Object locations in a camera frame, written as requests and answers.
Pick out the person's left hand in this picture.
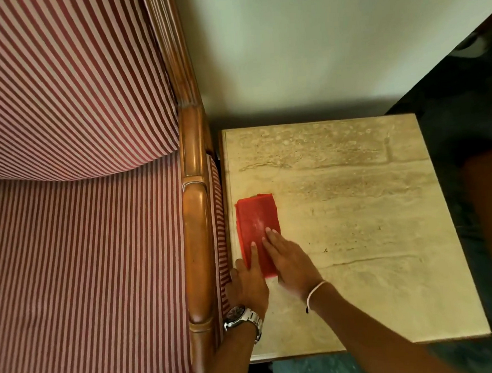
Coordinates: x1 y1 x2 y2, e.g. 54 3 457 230
223 241 271 316

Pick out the person's right hand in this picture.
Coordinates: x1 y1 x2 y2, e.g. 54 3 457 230
261 225 325 303

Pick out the red cleaning cloth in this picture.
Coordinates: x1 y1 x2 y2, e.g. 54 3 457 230
234 193 284 281

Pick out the person's left forearm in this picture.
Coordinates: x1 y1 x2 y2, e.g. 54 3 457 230
195 320 265 373

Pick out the person's right forearm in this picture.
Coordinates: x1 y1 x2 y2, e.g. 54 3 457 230
308 278 460 373

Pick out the silver wristwatch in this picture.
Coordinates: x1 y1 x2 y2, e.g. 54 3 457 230
222 304 265 346

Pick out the beige stone side table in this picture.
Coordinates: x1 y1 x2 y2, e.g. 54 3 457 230
219 110 492 365

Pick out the red striped seat cushion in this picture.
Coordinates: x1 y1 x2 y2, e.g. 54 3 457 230
0 152 237 373

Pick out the black furniture piece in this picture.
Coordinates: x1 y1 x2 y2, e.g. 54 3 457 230
380 7 492 167

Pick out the red striped back cushion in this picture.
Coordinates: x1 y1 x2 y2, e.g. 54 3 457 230
0 0 183 185

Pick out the white string bracelet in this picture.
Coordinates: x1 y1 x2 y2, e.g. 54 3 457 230
304 280 332 314

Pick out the wooden sofa frame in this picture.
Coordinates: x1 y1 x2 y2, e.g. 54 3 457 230
141 0 237 373

